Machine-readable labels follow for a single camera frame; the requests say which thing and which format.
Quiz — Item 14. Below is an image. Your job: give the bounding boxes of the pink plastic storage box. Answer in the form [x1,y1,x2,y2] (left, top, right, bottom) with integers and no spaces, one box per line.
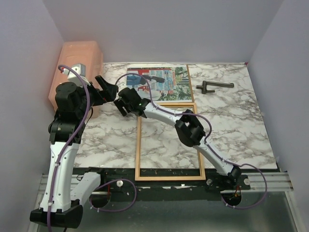
[48,41,103,111]

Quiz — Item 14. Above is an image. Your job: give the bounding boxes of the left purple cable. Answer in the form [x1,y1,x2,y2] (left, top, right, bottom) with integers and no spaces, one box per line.
[47,64,138,229]

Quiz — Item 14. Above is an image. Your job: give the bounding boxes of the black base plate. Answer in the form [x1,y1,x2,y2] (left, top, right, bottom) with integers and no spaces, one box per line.
[82,166,252,201]

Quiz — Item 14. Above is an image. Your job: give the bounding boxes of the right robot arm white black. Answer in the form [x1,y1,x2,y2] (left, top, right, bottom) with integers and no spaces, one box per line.
[114,87,241,189]

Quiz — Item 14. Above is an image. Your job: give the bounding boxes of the aluminium rail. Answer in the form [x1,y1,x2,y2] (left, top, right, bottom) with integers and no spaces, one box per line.
[38,172,294,194]

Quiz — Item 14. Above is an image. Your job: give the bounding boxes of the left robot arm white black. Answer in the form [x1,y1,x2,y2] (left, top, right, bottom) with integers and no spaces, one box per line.
[30,76,118,229]

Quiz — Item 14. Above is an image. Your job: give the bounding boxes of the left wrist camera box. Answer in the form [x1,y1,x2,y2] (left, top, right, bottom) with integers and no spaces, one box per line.
[59,63,90,87]

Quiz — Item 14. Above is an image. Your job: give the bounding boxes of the photo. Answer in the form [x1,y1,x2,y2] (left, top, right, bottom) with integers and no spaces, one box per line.
[126,64,194,102]

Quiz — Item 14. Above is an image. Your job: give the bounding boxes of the brown wooden picture frame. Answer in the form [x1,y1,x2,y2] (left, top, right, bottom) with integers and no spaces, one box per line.
[135,117,206,181]

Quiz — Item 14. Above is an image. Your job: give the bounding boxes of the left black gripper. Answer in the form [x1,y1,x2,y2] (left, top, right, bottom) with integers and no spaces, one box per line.
[76,75,119,117]

